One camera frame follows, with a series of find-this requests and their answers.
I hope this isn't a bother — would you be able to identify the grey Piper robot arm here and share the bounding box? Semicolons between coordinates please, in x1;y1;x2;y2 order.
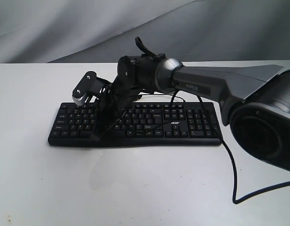
98;54;290;171

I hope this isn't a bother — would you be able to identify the grey backdrop cloth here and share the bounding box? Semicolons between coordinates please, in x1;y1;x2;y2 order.
0;0;290;63

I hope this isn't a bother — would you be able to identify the black Acer keyboard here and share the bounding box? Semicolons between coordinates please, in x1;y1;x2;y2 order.
48;102;221;148

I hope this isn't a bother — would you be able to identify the black robot camera cable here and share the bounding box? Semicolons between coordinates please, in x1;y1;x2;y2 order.
89;37;290;205

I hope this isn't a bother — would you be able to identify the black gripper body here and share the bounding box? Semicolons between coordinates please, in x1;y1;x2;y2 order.
97;81;140;118

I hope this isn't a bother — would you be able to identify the black keyboard cable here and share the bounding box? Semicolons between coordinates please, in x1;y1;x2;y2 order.
135;92;186;104

